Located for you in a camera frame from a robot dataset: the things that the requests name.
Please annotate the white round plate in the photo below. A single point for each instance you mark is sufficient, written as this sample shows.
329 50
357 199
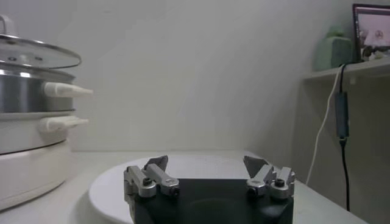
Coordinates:
109 194

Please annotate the black framed monitor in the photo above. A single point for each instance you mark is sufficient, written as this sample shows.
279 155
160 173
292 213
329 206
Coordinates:
374 30

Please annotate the pale green box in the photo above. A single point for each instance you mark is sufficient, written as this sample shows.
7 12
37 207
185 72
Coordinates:
333 53

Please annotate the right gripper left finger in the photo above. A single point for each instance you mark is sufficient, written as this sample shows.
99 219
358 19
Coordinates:
141 182

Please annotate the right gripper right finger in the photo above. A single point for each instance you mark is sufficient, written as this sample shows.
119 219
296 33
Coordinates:
274 182

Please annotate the white electric cooker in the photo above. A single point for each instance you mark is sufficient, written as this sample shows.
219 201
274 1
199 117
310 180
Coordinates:
30 176

